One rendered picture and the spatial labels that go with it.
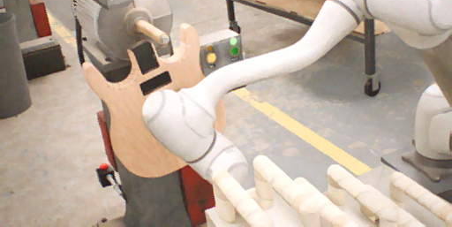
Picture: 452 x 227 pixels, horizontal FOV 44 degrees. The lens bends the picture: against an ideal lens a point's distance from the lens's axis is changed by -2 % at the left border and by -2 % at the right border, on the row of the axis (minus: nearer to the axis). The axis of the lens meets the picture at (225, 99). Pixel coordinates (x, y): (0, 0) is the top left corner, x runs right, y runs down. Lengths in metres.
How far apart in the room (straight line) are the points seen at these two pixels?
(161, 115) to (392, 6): 0.55
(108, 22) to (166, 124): 0.65
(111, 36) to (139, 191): 0.69
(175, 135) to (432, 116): 0.89
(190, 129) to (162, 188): 1.05
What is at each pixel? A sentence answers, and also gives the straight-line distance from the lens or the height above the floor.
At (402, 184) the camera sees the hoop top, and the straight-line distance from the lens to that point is 1.27.
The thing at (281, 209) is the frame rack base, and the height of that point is 1.10.
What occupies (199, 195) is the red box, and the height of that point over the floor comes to 0.45.
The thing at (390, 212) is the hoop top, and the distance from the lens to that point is 1.05.
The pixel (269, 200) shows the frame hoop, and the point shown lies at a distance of 1.10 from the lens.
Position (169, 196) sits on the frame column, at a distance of 2.30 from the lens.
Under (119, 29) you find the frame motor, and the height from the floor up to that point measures 1.25.
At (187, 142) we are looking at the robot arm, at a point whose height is 1.16.
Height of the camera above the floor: 1.76
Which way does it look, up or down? 25 degrees down
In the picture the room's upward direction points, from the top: 8 degrees counter-clockwise
